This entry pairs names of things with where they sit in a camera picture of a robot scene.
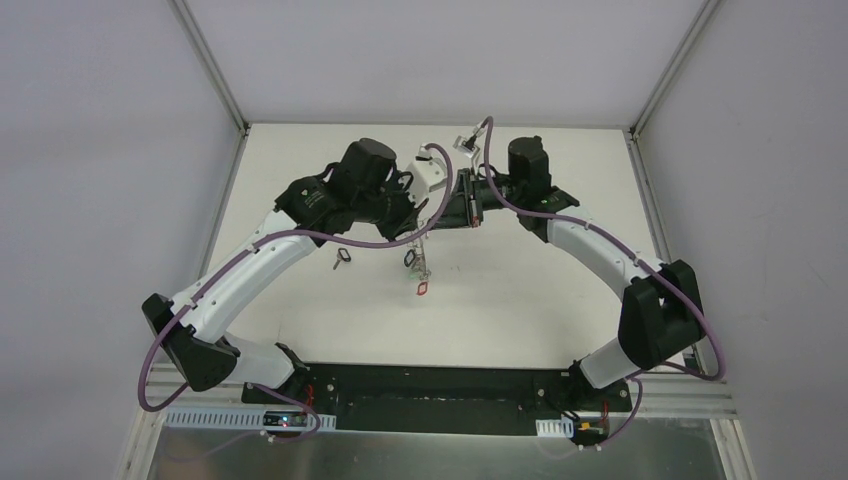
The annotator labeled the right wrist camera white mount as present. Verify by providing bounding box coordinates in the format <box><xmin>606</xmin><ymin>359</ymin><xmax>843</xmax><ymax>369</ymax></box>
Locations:
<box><xmin>453</xmin><ymin>134</ymin><xmax>480</xmax><ymax>160</ymax></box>

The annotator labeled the key with black tag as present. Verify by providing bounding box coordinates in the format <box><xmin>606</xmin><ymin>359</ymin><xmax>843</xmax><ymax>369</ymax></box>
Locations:
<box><xmin>332</xmin><ymin>247</ymin><xmax>352</xmax><ymax>270</ymax></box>

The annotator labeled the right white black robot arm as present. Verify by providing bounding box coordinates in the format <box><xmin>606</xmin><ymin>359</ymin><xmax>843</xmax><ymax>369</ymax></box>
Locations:
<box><xmin>436</xmin><ymin>136</ymin><xmax>707</xmax><ymax>410</ymax></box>

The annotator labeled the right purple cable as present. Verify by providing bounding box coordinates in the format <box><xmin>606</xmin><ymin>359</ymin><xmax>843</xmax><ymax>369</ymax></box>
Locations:
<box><xmin>482</xmin><ymin>117</ymin><xmax>727</xmax><ymax>446</ymax></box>

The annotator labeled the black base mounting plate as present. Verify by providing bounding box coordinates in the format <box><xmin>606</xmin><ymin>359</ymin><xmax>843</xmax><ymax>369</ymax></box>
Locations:
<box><xmin>279</xmin><ymin>363</ymin><xmax>633</xmax><ymax>436</ymax></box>

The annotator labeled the large metal keyring disc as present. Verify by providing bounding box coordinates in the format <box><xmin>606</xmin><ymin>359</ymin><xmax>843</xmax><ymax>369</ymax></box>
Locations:
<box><xmin>406</xmin><ymin>234</ymin><xmax>431</xmax><ymax>284</ymax></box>

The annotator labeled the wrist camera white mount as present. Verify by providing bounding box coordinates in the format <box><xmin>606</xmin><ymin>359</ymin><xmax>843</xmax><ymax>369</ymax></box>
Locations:
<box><xmin>453</xmin><ymin>134</ymin><xmax>480</xmax><ymax>160</ymax></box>
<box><xmin>405</xmin><ymin>157</ymin><xmax>447</xmax><ymax>203</ymax></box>

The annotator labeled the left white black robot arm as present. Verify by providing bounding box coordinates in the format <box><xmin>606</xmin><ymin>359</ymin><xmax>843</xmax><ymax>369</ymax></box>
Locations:
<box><xmin>142</xmin><ymin>138</ymin><xmax>448</xmax><ymax>405</ymax></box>

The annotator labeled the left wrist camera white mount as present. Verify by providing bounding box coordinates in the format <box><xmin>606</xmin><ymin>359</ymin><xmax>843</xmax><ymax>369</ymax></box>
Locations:
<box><xmin>405</xmin><ymin>157</ymin><xmax>447</xmax><ymax>203</ymax></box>

